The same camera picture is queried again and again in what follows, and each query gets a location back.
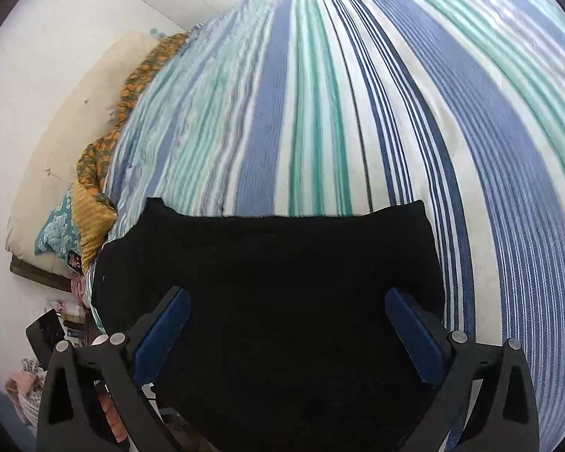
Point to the pink cloth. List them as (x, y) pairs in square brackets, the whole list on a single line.
[(79, 289)]

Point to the teal floral pillow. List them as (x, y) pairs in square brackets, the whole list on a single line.
[(56, 230)]

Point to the pink clothes heap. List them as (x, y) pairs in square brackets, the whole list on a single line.
[(23, 388)]

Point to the yellow textured pillow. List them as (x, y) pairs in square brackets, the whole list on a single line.
[(92, 226)]

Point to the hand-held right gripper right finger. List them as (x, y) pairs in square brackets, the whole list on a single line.
[(416, 339)]

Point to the cream padded headboard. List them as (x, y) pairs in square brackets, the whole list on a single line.
[(52, 150)]

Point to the wall light switch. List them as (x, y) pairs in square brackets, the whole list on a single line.
[(155, 33)]

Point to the striped bed cover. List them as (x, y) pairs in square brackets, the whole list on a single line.
[(310, 103)]

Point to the black pants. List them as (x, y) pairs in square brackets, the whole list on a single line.
[(282, 315)]

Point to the orange floral blanket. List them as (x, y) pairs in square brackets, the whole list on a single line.
[(136, 80)]

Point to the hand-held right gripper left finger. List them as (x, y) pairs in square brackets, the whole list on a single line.
[(162, 334)]

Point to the black tablet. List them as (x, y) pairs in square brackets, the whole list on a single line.
[(47, 332)]

